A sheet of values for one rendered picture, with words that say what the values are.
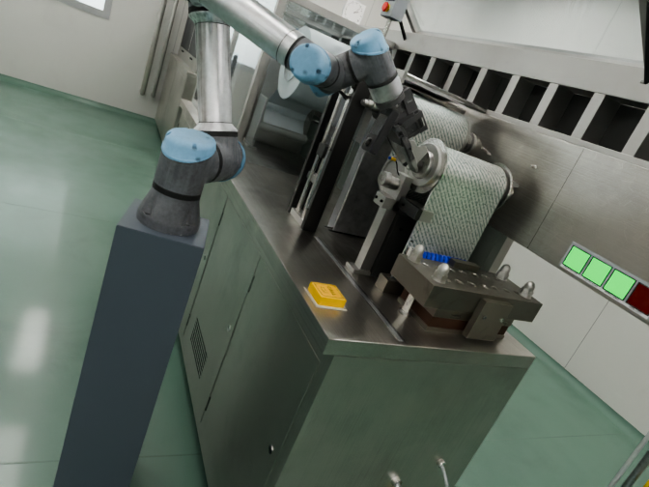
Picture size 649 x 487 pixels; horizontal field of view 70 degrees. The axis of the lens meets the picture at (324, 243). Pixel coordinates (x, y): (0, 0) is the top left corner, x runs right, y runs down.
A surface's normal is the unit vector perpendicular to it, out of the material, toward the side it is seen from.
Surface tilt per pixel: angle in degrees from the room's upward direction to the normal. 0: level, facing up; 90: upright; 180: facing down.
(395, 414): 90
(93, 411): 90
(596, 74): 90
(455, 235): 90
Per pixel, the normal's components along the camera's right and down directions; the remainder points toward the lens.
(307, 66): -0.33, 0.20
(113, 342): 0.16, 0.40
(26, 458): 0.36, -0.88
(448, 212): 0.37, 0.45
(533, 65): -0.85, -0.18
